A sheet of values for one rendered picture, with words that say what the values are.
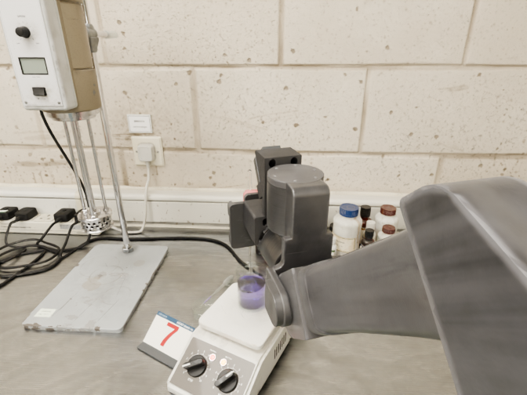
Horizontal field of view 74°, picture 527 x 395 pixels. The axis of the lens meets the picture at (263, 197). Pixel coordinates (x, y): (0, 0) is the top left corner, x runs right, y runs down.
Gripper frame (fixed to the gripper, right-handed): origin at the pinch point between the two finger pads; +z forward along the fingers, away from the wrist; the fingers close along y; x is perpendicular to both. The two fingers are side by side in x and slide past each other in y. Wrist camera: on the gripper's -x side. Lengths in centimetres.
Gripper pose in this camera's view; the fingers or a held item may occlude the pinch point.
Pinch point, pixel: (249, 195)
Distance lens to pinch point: 54.4
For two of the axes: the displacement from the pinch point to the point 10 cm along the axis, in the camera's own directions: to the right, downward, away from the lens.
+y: -9.5, 1.2, -2.8
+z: -3.0, -3.9, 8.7
